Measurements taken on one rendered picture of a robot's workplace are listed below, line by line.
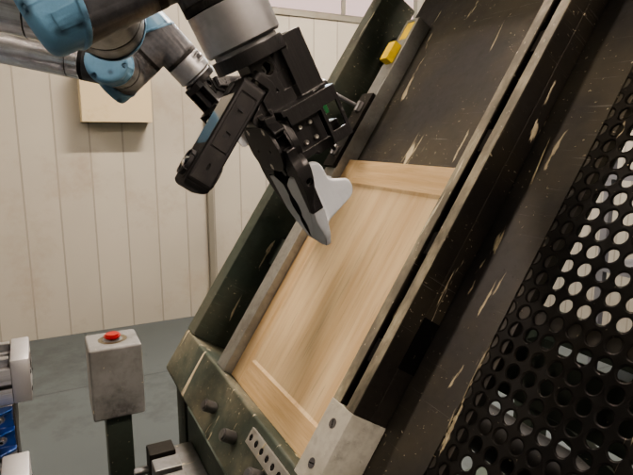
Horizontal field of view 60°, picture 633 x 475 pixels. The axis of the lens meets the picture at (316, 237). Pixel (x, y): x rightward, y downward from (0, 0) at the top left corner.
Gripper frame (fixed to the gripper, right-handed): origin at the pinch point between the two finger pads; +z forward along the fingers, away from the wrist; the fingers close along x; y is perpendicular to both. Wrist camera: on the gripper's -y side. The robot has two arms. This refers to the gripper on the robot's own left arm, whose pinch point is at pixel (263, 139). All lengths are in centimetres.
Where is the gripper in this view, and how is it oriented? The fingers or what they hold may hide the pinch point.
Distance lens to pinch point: 128.4
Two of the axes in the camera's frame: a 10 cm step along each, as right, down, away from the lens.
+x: 7.5, -3.9, -5.3
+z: 6.3, 6.6, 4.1
